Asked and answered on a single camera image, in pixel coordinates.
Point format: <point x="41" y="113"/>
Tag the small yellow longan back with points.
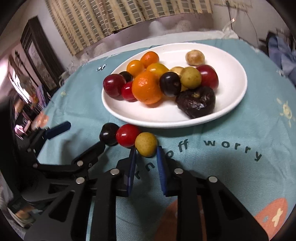
<point x="146" y="144"/>

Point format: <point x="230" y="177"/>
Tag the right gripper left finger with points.
<point x="66" y="218"/>

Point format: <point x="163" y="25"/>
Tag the small yellow longan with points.
<point x="146" y="144"/>
<point x="191" y="78"/>

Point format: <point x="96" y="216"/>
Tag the striped checked curtain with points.
<point x="83" y="23"/>

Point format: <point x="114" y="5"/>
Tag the wrinkled dark passion fruit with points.
<point x="198" y="102"/>

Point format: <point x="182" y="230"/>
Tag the pale yellow round fruit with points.
<point x="178" y="70"/>

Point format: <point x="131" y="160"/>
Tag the dark framed picture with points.
<point x="41" y="56"/>

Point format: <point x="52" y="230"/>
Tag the rough orange mandarin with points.
<point x="149" y="58"/>
<point x="145" y="88"/>

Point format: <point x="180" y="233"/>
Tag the blue clothes pile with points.
<point x="283" y="56"/>

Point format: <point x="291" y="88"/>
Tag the smooth orange tomato back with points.
<point x="135" y="67"/>

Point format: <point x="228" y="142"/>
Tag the large dark red plum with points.
<point x="113" y="84"/>

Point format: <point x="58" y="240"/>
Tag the small red cherry tomato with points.
<point x="126" y="92"/>

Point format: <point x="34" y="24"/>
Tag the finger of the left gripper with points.
<point x="39" y="136"/>
<point x="80" y="165"/>

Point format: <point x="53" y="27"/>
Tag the small yellow longan front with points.
<point x="191" y="78"/>

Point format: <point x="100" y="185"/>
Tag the yellowish striped passion fruit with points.
<point x="195" y="58"/>

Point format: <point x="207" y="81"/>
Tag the person's left hand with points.
<point x="24" y="213"/>

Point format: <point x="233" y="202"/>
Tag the teal patterned tablecloth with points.
<point x="251" y="150"/>

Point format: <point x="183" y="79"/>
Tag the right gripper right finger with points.
<point x="206" y="209"/>

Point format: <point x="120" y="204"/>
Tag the white oval plate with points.
<point x="165" y="113"/>

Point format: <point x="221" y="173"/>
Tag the smooth orange tomato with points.
<point x="157" y="69"/>
<point x="135" y="67"/>

